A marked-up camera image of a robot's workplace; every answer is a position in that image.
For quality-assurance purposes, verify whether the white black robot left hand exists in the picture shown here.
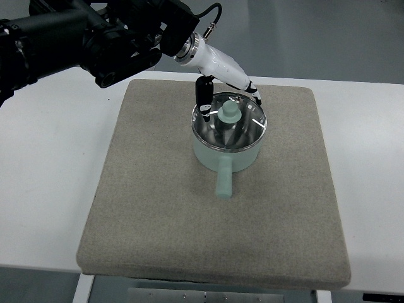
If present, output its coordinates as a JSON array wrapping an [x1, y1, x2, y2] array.
[[174, 33, 262, 122]]

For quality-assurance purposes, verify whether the glass lid with green knob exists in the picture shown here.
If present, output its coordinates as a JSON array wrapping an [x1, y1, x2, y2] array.
[[191, 92, 267, 152]]

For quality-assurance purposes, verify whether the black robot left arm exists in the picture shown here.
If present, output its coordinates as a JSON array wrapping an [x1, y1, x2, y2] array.
[[1, 1, 203, 101]]

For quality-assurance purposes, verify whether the mint green saucepan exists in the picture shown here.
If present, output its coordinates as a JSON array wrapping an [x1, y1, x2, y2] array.
[[193, 133, 265, 199]]

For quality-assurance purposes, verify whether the beige felt mat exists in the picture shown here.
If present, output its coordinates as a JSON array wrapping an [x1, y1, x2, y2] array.
[[76, 80, 351, 290]]

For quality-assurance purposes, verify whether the grey metal plate below table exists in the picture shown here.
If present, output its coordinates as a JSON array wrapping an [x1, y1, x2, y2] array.
[[127, 288, 285, 303]]

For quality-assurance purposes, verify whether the black label strip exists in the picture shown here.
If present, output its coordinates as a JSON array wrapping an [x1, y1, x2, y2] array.
[[362, 293, 404, 303]]

